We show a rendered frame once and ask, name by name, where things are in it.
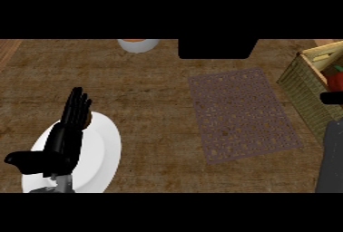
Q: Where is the white plate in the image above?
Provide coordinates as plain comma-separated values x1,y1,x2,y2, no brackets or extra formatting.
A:
21,111,123,194

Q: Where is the white cup with orange top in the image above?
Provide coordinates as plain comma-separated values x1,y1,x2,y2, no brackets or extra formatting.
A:
117,38,163,54

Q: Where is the pale wooden block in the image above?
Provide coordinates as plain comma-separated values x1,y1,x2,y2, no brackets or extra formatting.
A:
312,38,343,47

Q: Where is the black appliance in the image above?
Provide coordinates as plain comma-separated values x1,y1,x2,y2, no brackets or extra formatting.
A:
178,38,261,60

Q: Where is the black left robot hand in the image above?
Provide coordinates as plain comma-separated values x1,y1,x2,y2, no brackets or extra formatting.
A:
3,86,94,179

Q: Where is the red bell pepper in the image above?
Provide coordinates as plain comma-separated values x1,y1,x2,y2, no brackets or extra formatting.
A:
327,64,343,92

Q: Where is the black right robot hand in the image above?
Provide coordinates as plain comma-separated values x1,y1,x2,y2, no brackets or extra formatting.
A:
320,92,343,106

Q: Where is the purple-brown patterned placemat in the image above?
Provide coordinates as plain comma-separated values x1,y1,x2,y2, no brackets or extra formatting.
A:
187,67,306,166

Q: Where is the wicker basket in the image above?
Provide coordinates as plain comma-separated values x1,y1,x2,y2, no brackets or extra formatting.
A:
277,40,343,147

